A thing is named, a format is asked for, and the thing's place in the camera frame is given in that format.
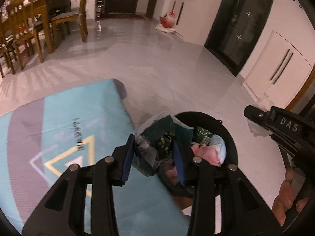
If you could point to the white plastic bag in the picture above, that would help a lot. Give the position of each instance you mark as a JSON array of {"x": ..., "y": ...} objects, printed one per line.
[{"x": 265, "y": 104}]

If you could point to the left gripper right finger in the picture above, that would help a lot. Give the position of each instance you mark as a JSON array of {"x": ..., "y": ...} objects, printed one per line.
[{"x": 243, "y": 210}]

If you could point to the white shoe cabinet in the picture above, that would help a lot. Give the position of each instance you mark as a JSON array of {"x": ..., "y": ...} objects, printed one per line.
[{"x": 196, "y": 19}]

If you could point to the black round trash bin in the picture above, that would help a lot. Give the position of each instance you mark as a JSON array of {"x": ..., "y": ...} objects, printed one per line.
[{"x": 204, "y": 127}]

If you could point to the black glass cabinet door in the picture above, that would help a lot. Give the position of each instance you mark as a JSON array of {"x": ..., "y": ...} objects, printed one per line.
[{"x": 236, "y": 30}]

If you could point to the blue patterned rug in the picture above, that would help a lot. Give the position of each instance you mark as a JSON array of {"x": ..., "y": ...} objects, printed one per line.
[{"x": 81, "y": 125}]

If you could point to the metal shoe rack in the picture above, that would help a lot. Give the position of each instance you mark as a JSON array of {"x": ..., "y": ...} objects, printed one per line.
[{"x": 99, "y": 9}]

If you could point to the white drawer cabinet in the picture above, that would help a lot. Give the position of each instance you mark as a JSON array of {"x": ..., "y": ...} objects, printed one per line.
[{"x": 279, "y": 73}]

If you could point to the dark green snack wrapper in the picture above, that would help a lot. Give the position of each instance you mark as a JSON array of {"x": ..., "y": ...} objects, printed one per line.
[{"x": 156, "y": 139}]

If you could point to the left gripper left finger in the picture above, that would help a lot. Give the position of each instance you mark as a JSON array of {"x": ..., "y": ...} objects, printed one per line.
[{"x": 61, "y": 211}]

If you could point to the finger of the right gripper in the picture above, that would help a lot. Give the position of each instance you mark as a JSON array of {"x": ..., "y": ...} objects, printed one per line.
[{"x": 256, "y": 115}]

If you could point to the right hand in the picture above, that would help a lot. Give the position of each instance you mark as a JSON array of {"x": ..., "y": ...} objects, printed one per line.
[{"x": 285, "y": 199}]

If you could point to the wooden dining chair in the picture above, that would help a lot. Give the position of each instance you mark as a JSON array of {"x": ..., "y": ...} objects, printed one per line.
[
  {"x": 24, "y": 27},
  {"x": 6, "y": 48},
  {"x": 79, "y": 15}
]

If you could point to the red white gift bag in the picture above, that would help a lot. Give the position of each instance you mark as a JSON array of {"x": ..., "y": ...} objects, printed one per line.
[{"x": 167, "y": 23}]

